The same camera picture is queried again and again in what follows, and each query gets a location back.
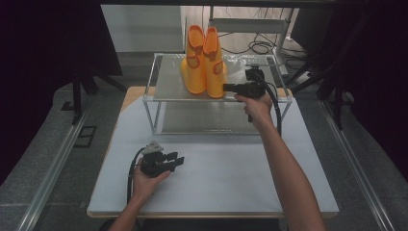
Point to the white panel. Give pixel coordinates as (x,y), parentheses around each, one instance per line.
(141,27)

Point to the black floor plate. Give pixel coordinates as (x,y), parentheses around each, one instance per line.
(85,136)

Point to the person's right hand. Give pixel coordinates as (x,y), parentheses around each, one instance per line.
(258,107)

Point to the black tripod legs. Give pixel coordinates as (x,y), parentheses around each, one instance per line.
(84,88)

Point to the white metal frame stand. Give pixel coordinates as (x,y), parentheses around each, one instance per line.
(250,25)

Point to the yellow rubber rain boot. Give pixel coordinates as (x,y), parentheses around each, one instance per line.
(214,77)
(193,73)

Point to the aluminium floor rail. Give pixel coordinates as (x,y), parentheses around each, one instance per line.
(356,166)
(51,173)

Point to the person's left hand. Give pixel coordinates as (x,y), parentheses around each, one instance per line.
(146,186)

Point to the dark curtain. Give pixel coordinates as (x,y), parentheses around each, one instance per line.
(369,64)
(48,48)

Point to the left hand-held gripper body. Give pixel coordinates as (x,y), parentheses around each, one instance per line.
(153,162)

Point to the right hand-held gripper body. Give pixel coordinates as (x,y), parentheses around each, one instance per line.
(251,88)

